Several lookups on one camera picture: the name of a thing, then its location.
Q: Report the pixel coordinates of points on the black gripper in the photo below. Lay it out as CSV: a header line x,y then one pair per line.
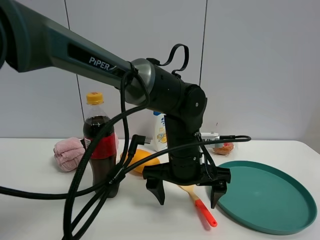
x,y
184,168

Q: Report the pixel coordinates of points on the wooden spatula orange handle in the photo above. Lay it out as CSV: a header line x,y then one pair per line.
x,y
198,203

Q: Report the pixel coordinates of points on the dark green robot arm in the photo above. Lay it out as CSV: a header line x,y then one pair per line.
x,y
30,41

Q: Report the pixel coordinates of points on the wrapped muffin with red topping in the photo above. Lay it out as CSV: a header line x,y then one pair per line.
x,y
225,149

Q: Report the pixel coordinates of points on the yellow mango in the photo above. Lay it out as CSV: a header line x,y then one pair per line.
x,y
139,155

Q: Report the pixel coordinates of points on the white blue shampoo bottle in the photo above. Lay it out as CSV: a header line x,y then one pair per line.
x,y
159,137

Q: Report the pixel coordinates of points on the teal round plate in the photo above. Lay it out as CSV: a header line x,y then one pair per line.
x,y
266,199

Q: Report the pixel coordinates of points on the cola bottle yellow cap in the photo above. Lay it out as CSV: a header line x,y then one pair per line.
x,y
103,158

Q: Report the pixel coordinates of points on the pink rolled towel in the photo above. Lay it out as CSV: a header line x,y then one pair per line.
x,y
68,153

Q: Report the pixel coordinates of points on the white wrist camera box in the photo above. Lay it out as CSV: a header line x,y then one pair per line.
x,y
209,136

